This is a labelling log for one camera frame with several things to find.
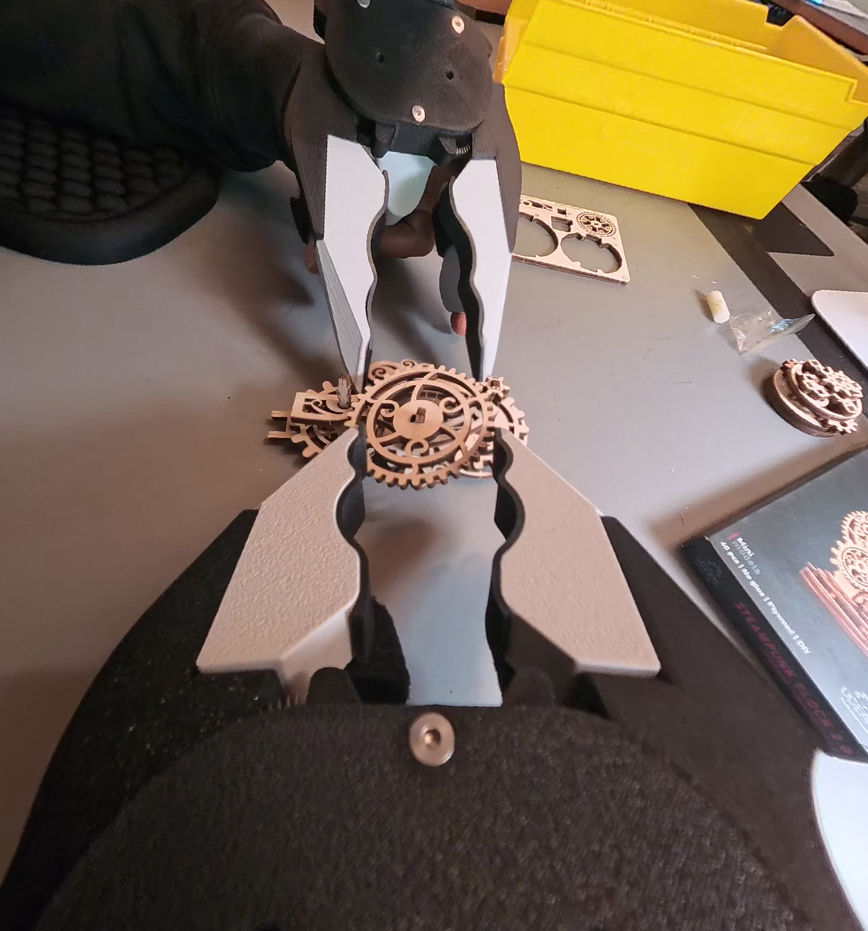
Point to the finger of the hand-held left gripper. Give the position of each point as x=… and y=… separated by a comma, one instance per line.
x=347, y=240
x=488, y=240

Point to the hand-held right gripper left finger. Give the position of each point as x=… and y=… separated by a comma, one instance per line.
x=281, y=582

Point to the yellow plastic bin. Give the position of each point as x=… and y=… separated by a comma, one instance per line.
x=659, y=109

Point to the black mesh chair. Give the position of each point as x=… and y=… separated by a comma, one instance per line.
x=77, y=196

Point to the wooden gear assembly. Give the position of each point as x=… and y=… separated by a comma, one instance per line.
x=514, y=414

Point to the clear plastic bag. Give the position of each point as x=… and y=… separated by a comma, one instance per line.
x=758, y=331

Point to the black puzzle box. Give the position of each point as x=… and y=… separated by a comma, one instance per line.
x=783, y=582

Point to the grey desk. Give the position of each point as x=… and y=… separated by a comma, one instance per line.
x=187, y=436

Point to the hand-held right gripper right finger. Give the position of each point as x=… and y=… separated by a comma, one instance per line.
x=579, y=582

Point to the large wooden gear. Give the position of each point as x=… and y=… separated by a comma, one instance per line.
x=405, y=429

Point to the wooden puzzle sheet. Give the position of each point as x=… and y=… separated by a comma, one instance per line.
x=598, y=222

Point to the white wax stick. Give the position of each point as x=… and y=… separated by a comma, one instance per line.
x=716, y=305

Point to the small assembled gear model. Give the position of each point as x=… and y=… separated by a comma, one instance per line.
x=812, y=400

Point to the person's left hand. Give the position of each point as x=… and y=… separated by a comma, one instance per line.
x=408, y=236

